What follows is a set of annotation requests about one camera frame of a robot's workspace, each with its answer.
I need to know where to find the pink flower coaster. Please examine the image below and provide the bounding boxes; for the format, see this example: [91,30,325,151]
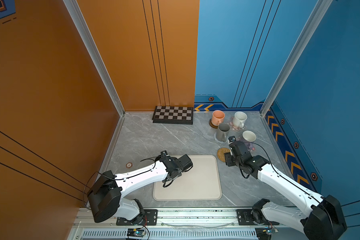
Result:
[238,136,256,152]
[228,117,247,132]

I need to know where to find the woven rattan round coaster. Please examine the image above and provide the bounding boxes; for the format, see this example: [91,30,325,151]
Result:
[217,148,231,163]

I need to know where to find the white mug purple handle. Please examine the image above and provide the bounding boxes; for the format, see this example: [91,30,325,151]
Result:
[242,130,257,143]

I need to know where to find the grey green mug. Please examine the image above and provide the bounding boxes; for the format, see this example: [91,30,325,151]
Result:
[216,123,231,141]

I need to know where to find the beige rectangular serving tray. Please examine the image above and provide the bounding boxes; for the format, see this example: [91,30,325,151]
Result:
[153,155,222,201]

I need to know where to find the cream white mug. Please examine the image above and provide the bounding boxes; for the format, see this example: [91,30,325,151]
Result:
[232,112,248,129]

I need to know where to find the brown wooden round coaster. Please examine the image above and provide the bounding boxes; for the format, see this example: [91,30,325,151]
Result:
[209,119,218,129]

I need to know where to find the orange peach mug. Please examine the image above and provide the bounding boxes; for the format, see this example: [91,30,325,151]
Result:
[211,110,225,127]

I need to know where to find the blue woven round coaster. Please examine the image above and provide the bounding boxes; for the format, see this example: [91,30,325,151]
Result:
[214,135,228,144]

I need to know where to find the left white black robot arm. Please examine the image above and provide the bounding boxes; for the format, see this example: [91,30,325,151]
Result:
[87,151,193,225]

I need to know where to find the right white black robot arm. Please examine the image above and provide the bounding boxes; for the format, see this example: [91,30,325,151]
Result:
[224,136,348,240]

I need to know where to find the black white chessboard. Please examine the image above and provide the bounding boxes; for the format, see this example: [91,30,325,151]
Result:
[152,106,194,125]

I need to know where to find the left green circuit board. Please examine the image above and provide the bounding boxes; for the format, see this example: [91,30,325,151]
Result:
[126,228,147,239]

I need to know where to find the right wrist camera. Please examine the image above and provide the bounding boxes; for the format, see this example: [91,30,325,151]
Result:
[228,136,237,144]

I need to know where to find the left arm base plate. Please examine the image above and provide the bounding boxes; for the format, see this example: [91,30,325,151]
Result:
[116,209,158,226]

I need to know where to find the aluminium front frame rail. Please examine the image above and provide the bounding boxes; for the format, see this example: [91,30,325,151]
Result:
[68,207,307,240]

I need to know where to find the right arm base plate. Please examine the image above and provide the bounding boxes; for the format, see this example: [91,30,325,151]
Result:
[236,209,280,226]

